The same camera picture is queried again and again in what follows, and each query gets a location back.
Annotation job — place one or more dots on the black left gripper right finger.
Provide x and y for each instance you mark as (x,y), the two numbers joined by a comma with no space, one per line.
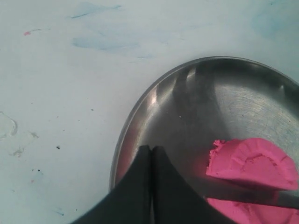
(174,201)

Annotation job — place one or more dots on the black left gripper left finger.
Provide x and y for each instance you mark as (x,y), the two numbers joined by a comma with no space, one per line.
(130,200)

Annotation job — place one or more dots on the black knife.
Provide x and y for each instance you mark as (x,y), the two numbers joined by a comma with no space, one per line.
(209,187)

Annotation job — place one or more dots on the pink dough piece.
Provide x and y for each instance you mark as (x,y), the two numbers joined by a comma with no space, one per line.
(253,161)
(247,213)

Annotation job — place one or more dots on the round stainless steel plate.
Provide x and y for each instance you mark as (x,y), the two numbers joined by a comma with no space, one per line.
(216,98)

